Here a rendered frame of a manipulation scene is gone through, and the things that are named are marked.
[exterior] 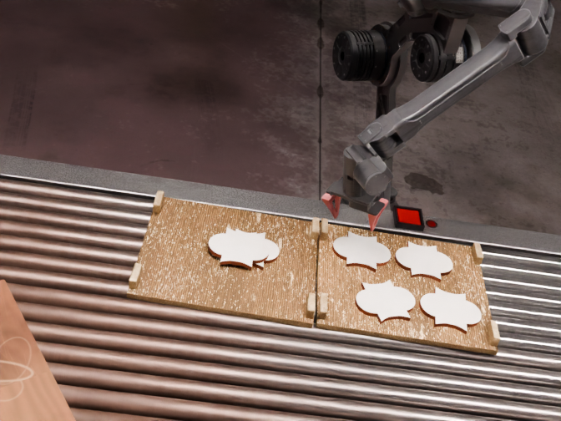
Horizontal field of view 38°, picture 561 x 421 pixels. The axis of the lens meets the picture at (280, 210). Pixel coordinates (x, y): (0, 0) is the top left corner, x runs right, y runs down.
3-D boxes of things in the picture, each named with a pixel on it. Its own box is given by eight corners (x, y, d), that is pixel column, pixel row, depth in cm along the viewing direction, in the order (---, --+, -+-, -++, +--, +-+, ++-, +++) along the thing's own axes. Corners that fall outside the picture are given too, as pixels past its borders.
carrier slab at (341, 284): (318, 226, 205) (319, 221, 204) (475, 251, 207) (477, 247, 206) (315, 327, 178) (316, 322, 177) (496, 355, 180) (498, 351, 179)
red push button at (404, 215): (395, 211, 216) (396, 207, 215) (417, 215, 217) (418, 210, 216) (397, 225, 211) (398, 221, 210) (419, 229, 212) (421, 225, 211)
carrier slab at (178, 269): (156, 200, 203) (157, 195, 202) (317, 227, 205) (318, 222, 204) (126, 298, 175) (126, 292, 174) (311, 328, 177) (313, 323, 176)
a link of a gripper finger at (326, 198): (347, 231, 189) (348, 200, 183) (320, 222, 192) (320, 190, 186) (361, 215, 193) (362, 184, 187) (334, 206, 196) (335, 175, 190)
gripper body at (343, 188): (368, 210, 182) (370, 184, 177) (328, 197, 186) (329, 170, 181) (381, 195, 186) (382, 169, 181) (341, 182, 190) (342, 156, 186)
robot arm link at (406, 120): (538, 38, 178) (522, 3, 170) (552, 50, 173) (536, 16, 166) (376, 152, 185) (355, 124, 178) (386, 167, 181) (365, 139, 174)
